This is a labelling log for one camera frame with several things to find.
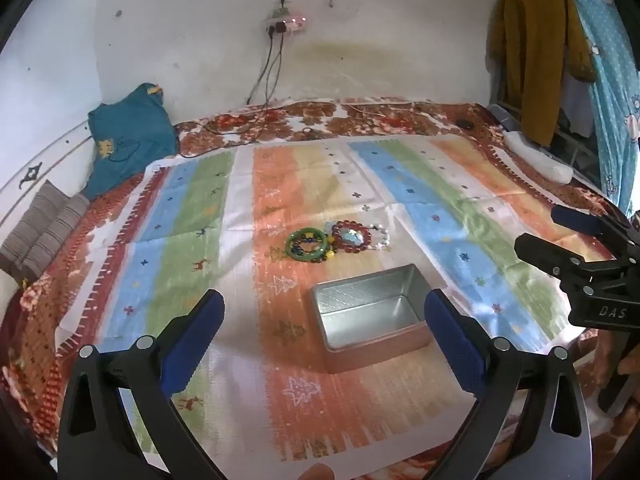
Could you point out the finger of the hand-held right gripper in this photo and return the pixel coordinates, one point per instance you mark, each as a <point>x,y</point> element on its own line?
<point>542,254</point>
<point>575,217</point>

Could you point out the silver metal tin box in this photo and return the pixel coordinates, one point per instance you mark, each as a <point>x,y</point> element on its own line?
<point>370,317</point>

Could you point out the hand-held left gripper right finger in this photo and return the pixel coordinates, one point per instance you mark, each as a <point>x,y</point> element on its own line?
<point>455,345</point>

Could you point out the small black round object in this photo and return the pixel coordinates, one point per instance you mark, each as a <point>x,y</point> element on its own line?
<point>465,123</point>

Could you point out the person's left hand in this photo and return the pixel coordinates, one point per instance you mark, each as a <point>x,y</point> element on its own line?
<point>317,472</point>

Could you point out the grey striped pillow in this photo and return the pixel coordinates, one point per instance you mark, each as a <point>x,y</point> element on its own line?
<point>42,232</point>

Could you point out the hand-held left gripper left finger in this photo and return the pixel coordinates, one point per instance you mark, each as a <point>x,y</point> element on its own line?
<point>200,340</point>

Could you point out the blue dotted curtain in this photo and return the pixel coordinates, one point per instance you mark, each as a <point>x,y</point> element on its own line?
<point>607,60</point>

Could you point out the colourful striped mat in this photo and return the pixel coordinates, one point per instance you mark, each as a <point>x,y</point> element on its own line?
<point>225,240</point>

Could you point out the mustard hanging garment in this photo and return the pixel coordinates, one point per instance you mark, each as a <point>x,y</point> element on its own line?
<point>540,50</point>

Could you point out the teal cloth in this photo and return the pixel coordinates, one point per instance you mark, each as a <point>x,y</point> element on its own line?
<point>132,135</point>

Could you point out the white bolster pillow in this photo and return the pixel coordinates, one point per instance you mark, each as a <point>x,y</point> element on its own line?
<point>537,157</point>

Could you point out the white power strip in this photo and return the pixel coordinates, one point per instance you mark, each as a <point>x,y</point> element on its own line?
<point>290,22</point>

